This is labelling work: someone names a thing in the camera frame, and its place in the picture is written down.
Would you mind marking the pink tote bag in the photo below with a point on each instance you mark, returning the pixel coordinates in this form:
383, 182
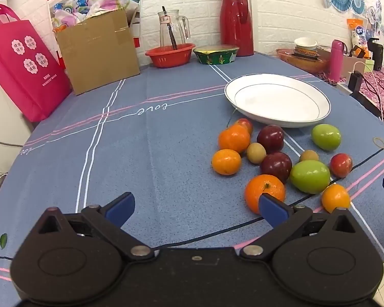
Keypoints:
22, 64

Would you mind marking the orange snack bag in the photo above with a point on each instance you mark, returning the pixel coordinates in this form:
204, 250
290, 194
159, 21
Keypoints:
358, 32

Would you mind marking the large orange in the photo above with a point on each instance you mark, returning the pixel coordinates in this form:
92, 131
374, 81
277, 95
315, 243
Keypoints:
259, 187

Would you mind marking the small green plum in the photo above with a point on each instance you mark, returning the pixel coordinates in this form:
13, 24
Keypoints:
326, 137

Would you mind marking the small green leaf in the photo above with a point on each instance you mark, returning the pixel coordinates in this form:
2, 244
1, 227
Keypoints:
3, 240

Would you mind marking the large green plum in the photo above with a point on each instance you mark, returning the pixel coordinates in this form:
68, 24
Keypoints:
310, 177

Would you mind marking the dark red plum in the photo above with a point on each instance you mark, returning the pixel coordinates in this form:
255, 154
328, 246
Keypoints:
276, 167
271, 138

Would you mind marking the black stirring stick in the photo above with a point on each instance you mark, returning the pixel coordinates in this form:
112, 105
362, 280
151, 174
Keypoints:
171, 32

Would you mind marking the beige box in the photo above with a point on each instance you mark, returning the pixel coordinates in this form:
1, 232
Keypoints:
350, 64

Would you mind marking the black pump bottle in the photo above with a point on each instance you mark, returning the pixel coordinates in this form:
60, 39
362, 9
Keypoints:
376, 54

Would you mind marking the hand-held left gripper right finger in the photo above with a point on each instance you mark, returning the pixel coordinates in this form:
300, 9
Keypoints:
273, 209

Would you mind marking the orange plastic tray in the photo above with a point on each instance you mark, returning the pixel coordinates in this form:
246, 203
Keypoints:
304, 64

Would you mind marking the green patterned bowl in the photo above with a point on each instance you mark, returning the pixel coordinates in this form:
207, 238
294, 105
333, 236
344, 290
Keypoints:
216, 57

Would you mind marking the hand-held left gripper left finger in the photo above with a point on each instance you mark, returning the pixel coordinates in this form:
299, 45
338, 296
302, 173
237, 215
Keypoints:
121, 208

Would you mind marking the black power adapter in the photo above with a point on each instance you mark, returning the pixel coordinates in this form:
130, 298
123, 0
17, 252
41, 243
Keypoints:
355, 81

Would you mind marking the white bowl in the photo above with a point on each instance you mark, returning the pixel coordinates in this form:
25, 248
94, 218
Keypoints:
305, 43

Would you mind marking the red thermos jug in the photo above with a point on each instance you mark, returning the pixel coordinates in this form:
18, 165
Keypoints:
235, 25

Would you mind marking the floral printed cloth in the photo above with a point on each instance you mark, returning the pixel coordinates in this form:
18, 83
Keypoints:
92, 4

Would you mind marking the pink bottle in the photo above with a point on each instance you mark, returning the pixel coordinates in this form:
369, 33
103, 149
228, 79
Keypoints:
336, 60

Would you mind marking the blue striped tablecloth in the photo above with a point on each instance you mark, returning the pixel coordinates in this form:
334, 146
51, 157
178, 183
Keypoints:
153, 140

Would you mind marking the tan longan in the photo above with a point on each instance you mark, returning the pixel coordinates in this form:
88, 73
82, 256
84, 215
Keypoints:
308, 155
256, 153

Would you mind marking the stack of dishes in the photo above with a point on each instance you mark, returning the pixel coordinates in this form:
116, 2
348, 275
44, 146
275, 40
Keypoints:
307, 54

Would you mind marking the pink floral cloth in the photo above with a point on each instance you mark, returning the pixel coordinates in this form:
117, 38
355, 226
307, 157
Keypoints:
382, 86

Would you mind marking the cardboard box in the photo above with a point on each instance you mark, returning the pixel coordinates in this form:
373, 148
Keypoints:
97, 57

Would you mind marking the red plastic basket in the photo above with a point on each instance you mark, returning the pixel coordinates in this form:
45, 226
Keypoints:
169, 57

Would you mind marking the rubber band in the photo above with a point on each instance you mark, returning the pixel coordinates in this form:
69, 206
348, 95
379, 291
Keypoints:
379, 142

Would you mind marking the small orange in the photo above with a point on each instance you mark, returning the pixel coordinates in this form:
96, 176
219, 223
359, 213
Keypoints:
226, 162
336, 198

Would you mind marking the white plate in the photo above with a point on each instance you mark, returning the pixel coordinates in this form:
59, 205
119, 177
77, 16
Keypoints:
276, 100

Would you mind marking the blue white wall stickers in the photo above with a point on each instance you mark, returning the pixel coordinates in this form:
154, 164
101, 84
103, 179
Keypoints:
376, 16

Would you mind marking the red yellow nectarine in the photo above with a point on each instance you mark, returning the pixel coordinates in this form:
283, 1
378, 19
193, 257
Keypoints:
245, 124
341, 165

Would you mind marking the glass pitcher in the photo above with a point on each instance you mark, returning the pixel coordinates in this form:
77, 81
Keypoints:
172, 30

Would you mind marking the orange with long stem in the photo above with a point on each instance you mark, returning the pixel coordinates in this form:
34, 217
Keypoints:
233, 140

